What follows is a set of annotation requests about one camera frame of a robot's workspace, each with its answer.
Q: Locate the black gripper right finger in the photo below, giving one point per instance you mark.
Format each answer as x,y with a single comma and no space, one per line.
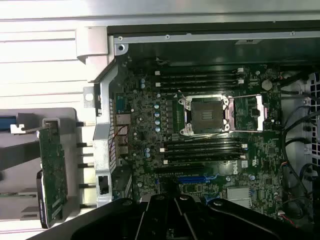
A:
192,220

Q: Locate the black expansion slot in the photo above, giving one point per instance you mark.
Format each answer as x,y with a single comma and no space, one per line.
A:
177,169

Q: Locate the CPU socket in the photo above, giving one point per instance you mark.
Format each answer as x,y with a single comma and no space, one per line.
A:
207,115

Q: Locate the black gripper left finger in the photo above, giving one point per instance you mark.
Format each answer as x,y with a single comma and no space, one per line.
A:
152,220

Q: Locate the silver chipset heat sink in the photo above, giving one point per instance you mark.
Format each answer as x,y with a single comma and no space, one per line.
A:
237,194

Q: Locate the metal socket cover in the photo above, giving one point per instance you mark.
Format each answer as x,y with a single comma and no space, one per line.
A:
260,112

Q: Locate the hard disk with blue caddy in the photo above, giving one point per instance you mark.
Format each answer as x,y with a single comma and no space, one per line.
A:
7,123

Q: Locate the black RAM slot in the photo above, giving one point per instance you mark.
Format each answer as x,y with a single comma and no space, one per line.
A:
202,160
200,87
200,75
200,70
202,142
202,153
202,147
200,81

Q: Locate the grey parts rack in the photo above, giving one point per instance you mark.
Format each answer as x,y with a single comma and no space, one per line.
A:
30,115

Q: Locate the blue expansion slot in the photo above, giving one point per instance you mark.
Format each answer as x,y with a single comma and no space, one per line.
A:
191,179

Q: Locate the green motherboard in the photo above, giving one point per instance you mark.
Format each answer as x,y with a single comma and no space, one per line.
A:
140,100

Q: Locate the open PC case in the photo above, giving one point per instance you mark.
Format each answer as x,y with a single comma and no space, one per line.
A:
200,50

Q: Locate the green RAM stick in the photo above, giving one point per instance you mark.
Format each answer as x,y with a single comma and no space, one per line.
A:
15,195

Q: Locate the round coin battery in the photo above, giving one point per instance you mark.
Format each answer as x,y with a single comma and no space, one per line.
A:
267,85

